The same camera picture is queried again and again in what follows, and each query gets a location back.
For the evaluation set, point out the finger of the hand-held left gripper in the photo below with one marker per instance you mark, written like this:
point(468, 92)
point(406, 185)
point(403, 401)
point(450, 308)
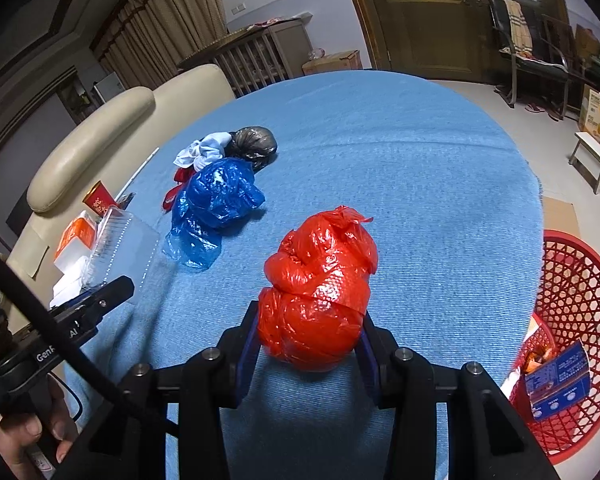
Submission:
point(110, 292)

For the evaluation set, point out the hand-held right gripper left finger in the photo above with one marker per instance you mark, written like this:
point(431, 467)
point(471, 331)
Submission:
point(250, 357)

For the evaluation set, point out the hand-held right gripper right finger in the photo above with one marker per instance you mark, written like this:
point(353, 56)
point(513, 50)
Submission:
point(367, 357)

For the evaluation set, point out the clear plastic container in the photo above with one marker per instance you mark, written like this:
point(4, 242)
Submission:
point(120, 245)

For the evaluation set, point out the red plastic bag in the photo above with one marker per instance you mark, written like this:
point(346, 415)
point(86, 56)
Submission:
point(320, 290)

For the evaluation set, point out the red ribbon cloth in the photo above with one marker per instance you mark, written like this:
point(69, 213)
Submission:
point(172, 195)

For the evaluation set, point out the blue plastic bag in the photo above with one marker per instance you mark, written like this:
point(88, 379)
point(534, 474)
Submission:
point(215, 195)

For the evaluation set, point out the white bag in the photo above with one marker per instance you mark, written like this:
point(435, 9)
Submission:
point(205, 150)

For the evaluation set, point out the blue white carton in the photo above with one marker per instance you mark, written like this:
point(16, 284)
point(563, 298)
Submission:
point(555, 380)

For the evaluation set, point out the red plastic basket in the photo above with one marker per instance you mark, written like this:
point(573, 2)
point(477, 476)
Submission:
point(580, 290)

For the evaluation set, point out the person's left hand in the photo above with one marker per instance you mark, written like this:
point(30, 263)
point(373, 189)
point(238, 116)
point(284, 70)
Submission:
point(20, 442)

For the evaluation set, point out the folded white tissues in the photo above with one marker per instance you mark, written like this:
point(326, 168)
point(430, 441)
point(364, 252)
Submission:
point(70, 280)

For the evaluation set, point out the orange tissue pack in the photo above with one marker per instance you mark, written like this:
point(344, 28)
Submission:
point(75, 235)

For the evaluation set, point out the dark snack packet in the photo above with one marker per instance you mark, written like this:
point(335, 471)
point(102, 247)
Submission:
point(125, 201)

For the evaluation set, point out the red paper cup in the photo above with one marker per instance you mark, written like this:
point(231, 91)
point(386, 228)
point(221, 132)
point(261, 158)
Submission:
point(99, 200)

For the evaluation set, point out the white stick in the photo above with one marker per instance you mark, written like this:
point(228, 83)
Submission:
point(140, 170)

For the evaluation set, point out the beige leather sofa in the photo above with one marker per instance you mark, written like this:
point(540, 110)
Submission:
point(105, 125)

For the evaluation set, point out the white orange printed box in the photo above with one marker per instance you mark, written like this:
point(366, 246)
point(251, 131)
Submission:
point(537, 355)

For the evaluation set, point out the blue tablecloth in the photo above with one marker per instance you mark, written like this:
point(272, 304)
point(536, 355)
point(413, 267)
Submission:
point(405, 160)

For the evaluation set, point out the white panel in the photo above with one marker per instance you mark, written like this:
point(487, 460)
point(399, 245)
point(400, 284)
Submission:
point(109, 87)

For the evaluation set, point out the black plastic bag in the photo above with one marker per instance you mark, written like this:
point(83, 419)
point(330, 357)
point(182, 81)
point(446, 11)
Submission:
point(252, 142)

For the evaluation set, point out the flat cardboard sheet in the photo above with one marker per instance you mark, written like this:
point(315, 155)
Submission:
point(560, 215)

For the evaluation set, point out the wooden crib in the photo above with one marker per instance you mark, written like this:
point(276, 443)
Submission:
point(260, 60)

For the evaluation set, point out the beige curtain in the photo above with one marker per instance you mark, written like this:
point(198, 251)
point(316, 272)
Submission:
point(170, 20)

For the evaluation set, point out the brown cardboard box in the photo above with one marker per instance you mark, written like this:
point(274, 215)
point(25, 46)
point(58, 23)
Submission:
point(330, 63)
point(587, 42)

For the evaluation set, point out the red slipper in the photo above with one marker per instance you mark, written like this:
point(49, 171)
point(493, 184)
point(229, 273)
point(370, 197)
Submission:
point(555, 115)
point(535, 107)

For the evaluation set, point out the white stool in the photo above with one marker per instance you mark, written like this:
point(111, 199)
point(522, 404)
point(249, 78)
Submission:
point(592, 147)

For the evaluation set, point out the clear jar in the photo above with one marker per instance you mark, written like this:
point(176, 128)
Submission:
point(317, 53)

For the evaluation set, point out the red patterned cloth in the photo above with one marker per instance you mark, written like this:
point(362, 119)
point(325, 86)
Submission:
point(266, 23)

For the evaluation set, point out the wooden door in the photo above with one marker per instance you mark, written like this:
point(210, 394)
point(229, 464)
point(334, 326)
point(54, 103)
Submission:
point(420, 35)

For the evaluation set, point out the orange fruit carton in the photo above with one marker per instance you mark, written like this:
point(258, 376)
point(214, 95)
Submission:
point(597, 112)

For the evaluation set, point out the black metal chair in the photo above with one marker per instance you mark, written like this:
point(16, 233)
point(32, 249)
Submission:
point(540, 67)

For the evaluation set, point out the plaid scarf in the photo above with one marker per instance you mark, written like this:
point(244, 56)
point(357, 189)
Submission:
point(519, 25)

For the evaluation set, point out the dark wooden chair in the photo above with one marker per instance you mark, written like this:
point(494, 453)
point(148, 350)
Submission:
point(560, 35)

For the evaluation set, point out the white wall socket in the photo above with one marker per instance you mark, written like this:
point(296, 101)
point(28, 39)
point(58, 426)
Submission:
point(238, 9)

